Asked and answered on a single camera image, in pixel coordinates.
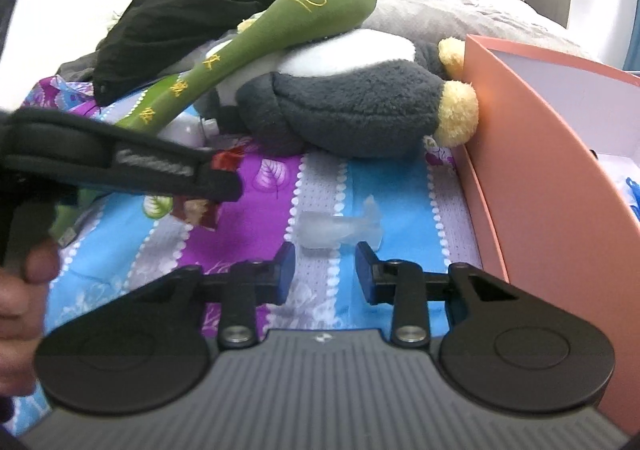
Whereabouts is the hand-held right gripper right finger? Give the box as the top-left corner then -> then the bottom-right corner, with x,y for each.
354,241 -> 521,346

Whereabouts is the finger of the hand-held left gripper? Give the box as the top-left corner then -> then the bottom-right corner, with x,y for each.
80,140 -> 243,203

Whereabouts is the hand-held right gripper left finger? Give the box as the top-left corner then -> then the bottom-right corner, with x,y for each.
127,244 -> 297,348

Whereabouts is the red printed wrapper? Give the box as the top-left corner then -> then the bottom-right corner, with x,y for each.
172,145 -> 251,231

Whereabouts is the clear plastic wrapper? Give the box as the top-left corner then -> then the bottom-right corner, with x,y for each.
299,195 -> 386,251

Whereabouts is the orange box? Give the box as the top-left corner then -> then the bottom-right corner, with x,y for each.
450,34 -> 640,426

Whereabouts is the blue tissue pack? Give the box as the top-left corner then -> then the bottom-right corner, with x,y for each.
622,175 -> 640,221

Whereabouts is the person's left hand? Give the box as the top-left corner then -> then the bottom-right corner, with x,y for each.
0,236 -> 62,398

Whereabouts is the white spray can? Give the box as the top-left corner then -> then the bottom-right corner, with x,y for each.
160,113 -> 221,148

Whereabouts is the dark grey blanket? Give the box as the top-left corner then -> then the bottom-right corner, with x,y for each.
55,50 -> 101,81

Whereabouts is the floral striped bed sheet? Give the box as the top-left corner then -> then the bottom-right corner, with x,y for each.
0,75 -> 506,436

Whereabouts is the grey penguin plush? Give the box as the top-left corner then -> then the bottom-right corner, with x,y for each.
200,18 -> 480,160

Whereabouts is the black garment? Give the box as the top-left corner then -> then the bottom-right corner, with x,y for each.
92,0 -> 336,106

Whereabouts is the green plush massage stick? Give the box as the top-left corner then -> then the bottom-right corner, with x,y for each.
50,0 -> 377,246

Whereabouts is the light grey duvet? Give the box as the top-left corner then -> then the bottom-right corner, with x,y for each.
330,0 -> 601,61

